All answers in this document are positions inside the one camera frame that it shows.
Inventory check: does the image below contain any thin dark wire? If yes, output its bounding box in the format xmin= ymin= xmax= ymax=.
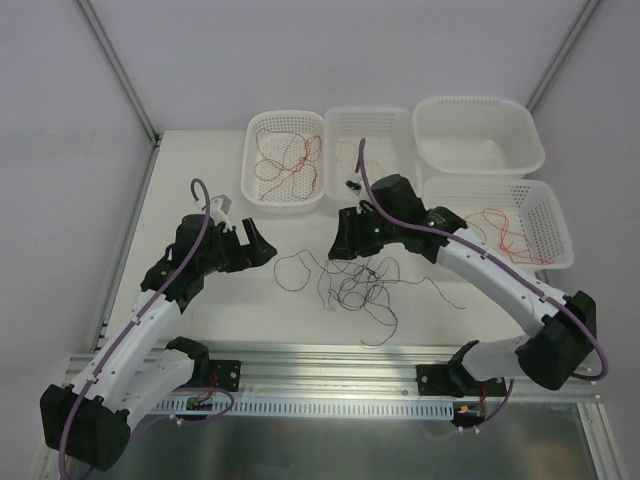
xmin=273 ymin=249 xmax=466 ymax=348

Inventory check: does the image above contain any yellow wire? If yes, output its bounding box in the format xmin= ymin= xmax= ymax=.
xmin=333 ymin=140 xmax=381 ymax=174

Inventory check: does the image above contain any dark red wire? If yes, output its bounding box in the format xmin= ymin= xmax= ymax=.
xmin=253 ymin=125 xmax=324 ymax=202

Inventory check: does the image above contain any thin red wire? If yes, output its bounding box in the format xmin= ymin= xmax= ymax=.
xmin=462 ymin=208 xmax=544 ymax=265

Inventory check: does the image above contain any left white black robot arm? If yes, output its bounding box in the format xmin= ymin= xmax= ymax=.
xmin=40 ymin=214 xmax=277 ymax=479

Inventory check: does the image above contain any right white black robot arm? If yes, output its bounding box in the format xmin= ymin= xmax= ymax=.
xmin=328 ymin=174 xmax=596 ymax=397

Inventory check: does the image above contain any translucent middle white basket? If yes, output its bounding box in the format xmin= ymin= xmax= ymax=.
xmin=323 ymin=106 xmax=423 ymax=209

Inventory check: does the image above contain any rounded perforated white basket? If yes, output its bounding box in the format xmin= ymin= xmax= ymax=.
xmin=240 ymin=110 xmax=324 ymax=215

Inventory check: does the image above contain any solid white tub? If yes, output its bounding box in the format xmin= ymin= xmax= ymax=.
xmin=412 ymin=96 xmax=546 ymax=178

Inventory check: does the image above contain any large perforated white basket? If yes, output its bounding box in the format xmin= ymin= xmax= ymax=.
xmin=423 ymin=177 xmax=574 ymax=271

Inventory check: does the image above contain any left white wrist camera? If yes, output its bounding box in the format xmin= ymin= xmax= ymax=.
xmin=193 ymin=194 xmax=233 ymax=231

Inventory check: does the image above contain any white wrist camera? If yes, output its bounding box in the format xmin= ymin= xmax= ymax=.
xmin=345 ymin=172 xmax=365 ymax=197
xmin=193 ymin=194 xmax=233 ymax=231

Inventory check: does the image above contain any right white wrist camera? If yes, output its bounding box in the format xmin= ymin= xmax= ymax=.
xmin=345 ymin=172 xmax=365 ymax=197

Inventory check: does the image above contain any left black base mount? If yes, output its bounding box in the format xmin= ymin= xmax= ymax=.
xmin=188 ymin=358 xmax=242 ymax=392

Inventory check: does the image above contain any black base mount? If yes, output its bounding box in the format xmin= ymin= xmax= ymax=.
xmin=188 ymin=358 xmax=242 ymax=392
xmin=415 ymin=364 xmax=507 ymax=398

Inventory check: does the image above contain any white slotted cable duct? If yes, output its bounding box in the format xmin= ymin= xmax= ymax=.
xmin=151 ymin=395 xmax=454 ymax=421

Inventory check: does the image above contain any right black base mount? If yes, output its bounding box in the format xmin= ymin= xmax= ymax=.
xmin=415 ymin=364 xmax=507 ymax=398

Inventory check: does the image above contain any left aluminium frame post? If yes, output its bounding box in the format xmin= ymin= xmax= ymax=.
xmin=73 ymin=0 xmax=161 ymax=146

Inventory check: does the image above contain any aluminium frame post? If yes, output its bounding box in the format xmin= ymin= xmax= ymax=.
xmin=73 ymin=0 xmax=161 ymax=146
xmin=525 ymin=0 xmax=605 ymax=116

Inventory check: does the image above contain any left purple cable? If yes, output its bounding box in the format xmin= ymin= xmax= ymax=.
xmin=57 ymin=178 xmax=211 ymax=479

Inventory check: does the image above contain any right aluminium frame post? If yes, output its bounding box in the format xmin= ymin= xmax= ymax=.
xmin=525 ymin=0 xmax=605 ymax=116

